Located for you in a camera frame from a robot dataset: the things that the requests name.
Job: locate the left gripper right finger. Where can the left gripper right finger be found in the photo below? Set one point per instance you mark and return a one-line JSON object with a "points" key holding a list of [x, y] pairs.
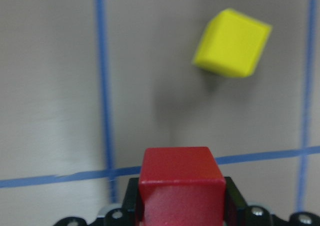
{"points": [[234, 204]]}

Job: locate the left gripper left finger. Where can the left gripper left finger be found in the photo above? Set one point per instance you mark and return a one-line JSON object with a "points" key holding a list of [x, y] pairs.
{"points": [[133, 206]]}

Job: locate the red wooden block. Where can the red wooden block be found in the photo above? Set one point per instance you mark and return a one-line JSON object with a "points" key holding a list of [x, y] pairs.
{"points": [[181, 186]]}

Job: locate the yellow wooden block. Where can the yellow wooden block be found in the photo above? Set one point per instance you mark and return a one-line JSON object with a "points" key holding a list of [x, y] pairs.
{"points": [[232, 44]]}

